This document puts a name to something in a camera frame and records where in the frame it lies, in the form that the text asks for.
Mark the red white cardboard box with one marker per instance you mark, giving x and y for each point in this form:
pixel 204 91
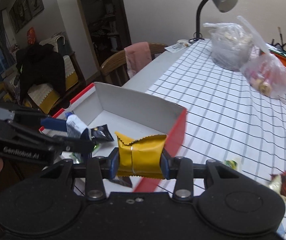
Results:
pixel 132 113

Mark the pink clear plastic snack bag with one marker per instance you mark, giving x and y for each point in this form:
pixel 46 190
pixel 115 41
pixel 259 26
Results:
pixel 265 73

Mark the green foil snack packet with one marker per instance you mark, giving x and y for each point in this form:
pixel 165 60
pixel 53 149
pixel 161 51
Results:
pixel 81 158

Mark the white blue snack packet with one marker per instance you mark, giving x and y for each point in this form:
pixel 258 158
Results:
pixel 75 127

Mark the green white small packet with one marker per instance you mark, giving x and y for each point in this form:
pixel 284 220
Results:
pixel 234 164

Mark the orange container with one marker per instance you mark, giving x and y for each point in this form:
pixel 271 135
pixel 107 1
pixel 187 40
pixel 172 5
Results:
pixel 284 62

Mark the dark bookshelf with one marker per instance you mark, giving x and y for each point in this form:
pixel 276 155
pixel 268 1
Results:
pixel 107 25

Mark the pink cloth on chair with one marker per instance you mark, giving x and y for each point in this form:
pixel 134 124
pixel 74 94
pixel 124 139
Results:
pixel 138 56

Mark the grid pattern tablecloth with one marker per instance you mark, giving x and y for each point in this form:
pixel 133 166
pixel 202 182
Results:
pixel 226 117

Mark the yellow snack packet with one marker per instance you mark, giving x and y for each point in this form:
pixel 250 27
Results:
pixel 140 157

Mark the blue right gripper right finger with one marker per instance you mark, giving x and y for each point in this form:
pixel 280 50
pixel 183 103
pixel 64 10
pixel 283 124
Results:
pixel 166 165

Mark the grey clear plastic bag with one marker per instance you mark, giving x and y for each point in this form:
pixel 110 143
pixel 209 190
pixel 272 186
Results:
pixel 231 45

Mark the paper card on table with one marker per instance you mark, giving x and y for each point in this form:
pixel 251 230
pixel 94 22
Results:
pixel 178 46

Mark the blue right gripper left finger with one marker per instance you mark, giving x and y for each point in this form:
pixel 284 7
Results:
pixel 113 163

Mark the framed wall picture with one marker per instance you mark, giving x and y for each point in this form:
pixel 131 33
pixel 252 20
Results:
pixel 24 11

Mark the black clothes pile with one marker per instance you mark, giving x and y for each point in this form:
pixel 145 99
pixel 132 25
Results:
pixel 40 64

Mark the black dark snack packet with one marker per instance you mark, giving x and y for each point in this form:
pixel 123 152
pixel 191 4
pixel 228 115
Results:
pixel 101 134

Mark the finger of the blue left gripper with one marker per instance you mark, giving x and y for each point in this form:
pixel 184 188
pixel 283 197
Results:
pixel 54 124
pixel 76 145

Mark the cream white snack packet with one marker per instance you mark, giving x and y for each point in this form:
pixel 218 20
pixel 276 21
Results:
pixel 276 185

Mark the wooden chair left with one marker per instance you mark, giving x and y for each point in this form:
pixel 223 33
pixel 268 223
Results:
pixel 114 69

